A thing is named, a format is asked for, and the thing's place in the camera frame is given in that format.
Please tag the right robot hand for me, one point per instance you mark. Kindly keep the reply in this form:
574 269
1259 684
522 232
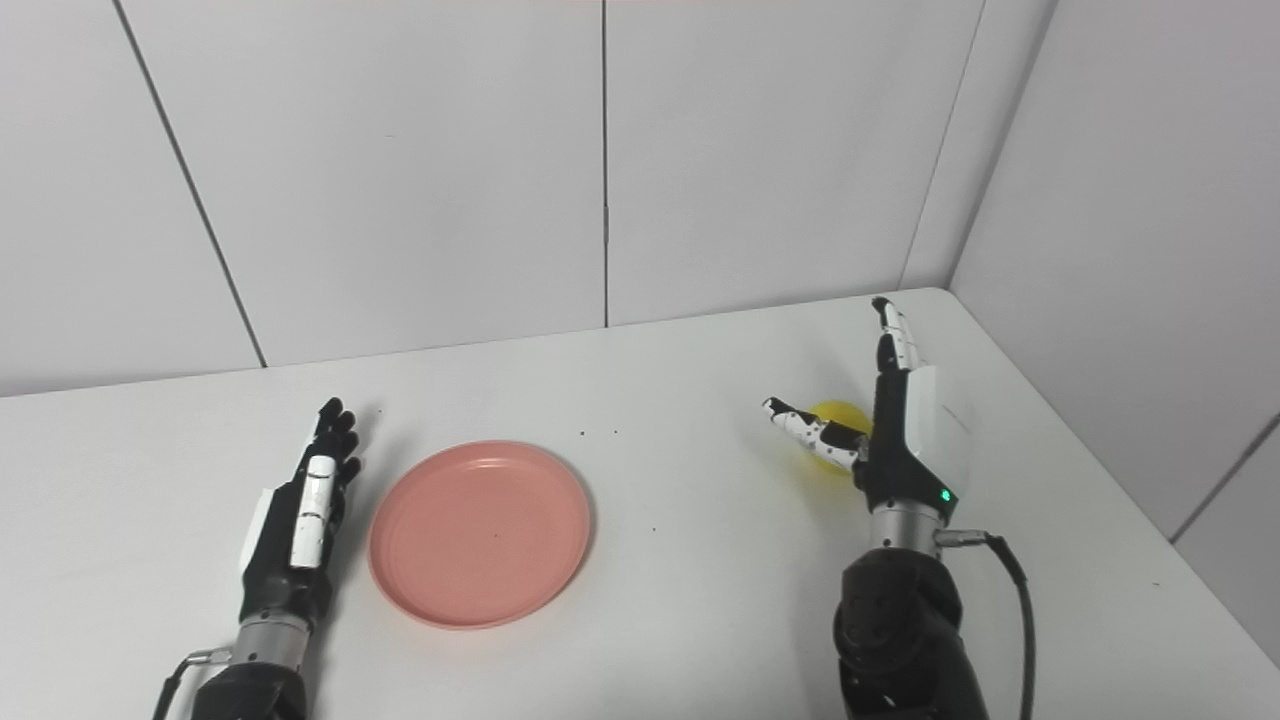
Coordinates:
910 440

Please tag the pink plate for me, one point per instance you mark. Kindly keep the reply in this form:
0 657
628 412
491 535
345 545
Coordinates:
480 535

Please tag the yellow lemon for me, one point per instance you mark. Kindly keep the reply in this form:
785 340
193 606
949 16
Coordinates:
835 445

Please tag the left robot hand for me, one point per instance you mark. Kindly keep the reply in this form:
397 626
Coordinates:
295 530

